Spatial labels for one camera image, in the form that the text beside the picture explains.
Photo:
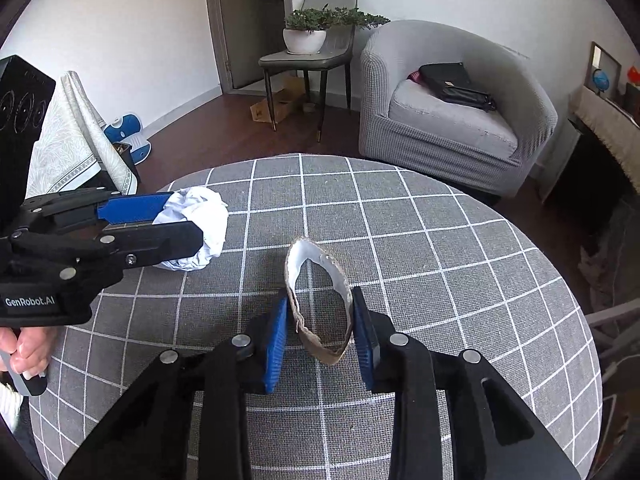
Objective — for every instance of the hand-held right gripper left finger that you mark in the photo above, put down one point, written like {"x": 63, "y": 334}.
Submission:
{"x": 275, "y": 345}

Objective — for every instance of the beige lace cloth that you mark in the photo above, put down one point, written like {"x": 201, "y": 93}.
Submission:
{"x": 610, "y": 120}

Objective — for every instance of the grey door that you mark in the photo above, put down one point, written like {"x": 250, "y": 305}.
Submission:
{"x": 250, "y": 20}

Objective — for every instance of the pink cloth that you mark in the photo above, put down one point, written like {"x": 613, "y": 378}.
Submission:
{"x": 415, "y": 76}

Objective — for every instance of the person's left hand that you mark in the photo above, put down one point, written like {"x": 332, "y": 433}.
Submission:
{"x": 27, "y": 350}

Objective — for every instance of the grey armchair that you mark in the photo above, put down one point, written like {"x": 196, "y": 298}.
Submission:
{"x": 450, "y": 120}

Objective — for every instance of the small blue globe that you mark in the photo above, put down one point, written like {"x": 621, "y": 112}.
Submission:
{"x": 600, "y": 80}

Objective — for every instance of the open cardboard box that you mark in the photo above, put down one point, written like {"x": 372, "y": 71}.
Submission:
{"x": 280, "y": 107}

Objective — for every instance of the pale green patterned tablecloth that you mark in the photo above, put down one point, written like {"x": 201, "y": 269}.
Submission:
{"x": 75, "y": 140}

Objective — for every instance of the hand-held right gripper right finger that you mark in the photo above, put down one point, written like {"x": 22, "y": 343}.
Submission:
{"x": 365, "y": 345}

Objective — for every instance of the blue white slipper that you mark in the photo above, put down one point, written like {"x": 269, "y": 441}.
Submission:
{"x": 137, "y": 149}
{"x": 122, "y": 127}

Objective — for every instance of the dark cabinet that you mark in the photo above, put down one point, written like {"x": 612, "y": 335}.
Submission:
{"x": 595, "y": 180}

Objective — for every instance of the grey dining chair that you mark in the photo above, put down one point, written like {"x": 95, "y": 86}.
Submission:
{"x": 295, "y": 60}

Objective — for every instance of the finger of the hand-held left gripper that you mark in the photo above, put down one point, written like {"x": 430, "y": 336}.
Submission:
{"x": 160, "y": 242}
{"x": 135, "y": 208}

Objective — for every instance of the red ornament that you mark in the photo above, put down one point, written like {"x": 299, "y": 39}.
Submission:
{"x": 634, "y": 74}

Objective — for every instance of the black leather handbag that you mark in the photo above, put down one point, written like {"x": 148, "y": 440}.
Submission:
{"x": 467, "y": 97}

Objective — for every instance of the picture frame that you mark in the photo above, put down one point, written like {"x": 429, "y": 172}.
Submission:
{"x": 607, "y": 57}

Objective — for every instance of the grey checked tablecloth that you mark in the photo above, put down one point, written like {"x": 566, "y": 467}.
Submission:
{"x": 425, "y": 260}

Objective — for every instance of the grey board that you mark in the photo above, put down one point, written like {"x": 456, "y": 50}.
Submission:
{"x": 557, "y": 160}

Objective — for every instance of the white paper ball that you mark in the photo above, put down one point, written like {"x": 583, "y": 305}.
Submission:
{"x": 212, "y": 225}

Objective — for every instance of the potted plant white pot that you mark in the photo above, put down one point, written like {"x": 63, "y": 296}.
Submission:
{"x": 304, "y": 40}

